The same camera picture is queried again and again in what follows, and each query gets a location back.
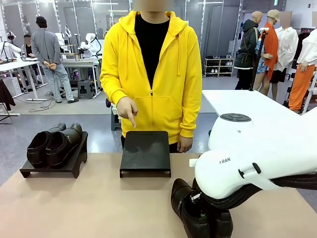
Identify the person's left forearm yellow sleeve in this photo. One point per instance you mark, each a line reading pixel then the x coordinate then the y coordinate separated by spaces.
pixel 190 119

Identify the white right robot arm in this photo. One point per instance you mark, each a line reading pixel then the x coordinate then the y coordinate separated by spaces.
pixel 223 173

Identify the person's right forearm yellow sleeve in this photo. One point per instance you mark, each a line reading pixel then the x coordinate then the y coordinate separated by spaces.
pixel 111 89

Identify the black flat shoe stand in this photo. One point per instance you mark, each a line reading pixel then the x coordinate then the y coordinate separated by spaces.
pixel 74 158
pixel 145 151

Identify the person in yellow hoodie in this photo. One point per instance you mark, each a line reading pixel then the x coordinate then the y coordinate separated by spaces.
pixel 158 99

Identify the seated person in dark top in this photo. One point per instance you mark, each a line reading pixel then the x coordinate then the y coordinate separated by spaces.
pixel 27 48

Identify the person's left hand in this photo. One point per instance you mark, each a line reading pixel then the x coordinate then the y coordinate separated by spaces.
pixel 185 144

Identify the person's right hand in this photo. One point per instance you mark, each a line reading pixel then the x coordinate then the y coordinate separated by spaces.
pixel 126 107

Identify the white table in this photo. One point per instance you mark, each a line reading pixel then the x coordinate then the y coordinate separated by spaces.
pixel 230 104

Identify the white shoe rack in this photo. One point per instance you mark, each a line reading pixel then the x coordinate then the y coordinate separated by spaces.
pixel 219 66

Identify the mannequin in orange trousers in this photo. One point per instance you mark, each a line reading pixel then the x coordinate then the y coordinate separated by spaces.
pixel 303 81

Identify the mannequin in black jacket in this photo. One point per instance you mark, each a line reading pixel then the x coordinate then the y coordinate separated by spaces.
pixel 247 49

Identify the grey plastic stool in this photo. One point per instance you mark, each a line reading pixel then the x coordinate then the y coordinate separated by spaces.
pixel 85 89

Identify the mannequin with orange cloth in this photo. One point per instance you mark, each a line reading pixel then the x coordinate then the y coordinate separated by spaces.
pixel 268 49

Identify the figure in white shirt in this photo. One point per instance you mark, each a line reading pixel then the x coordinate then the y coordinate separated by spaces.
pixel 287 47

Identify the grey workbench table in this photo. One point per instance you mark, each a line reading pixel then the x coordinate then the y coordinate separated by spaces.
pixel 81 63

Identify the man in grey jacket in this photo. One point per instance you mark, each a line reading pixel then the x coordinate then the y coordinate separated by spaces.
pixel 45 47

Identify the dark hanging jacket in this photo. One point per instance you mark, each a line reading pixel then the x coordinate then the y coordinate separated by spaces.
pixel 5 95

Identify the white desk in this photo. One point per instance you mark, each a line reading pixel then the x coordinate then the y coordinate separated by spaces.
pixel 19 65

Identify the white background robot with headset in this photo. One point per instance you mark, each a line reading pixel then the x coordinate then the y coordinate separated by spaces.
pixel 10 47

